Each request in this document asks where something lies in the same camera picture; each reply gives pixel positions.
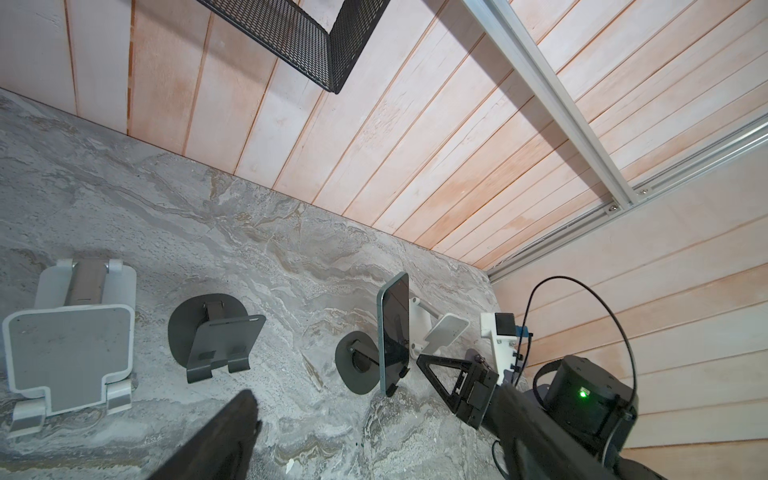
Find black mesh basket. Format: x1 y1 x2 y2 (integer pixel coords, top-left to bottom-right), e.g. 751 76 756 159
202 0 389 94

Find aluminium frame rail back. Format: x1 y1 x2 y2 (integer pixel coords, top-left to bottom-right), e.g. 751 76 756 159
464 0 633 203

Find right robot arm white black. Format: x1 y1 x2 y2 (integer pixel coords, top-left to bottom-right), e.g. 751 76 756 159
417 355 659 479

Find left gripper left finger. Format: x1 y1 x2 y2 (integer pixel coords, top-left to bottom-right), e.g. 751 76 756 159
149 389 262 479

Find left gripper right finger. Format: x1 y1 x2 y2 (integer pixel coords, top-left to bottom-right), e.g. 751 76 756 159
483 384 615 479

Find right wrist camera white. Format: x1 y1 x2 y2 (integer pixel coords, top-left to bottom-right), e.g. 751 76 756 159
480 312 531 386

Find grey stand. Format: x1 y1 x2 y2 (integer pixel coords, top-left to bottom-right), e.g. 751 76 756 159
335 331 380 395
168 293 266 384

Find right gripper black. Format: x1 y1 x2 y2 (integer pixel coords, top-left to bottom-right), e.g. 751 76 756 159
416 354 499 429

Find grey stand under tilted phone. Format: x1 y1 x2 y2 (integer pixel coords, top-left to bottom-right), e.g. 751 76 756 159
335 331 380 395

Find aluminium frame post right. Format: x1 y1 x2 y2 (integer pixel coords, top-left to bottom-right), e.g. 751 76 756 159
488 114 767 284

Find white stand far left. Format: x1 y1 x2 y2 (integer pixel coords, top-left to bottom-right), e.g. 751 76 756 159
2 259 137 438

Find black phone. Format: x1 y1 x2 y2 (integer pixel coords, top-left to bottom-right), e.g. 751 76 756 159
377 272 410 397

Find white stand under back phone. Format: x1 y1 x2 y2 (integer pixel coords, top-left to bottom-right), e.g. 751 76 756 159
409 297 470 360

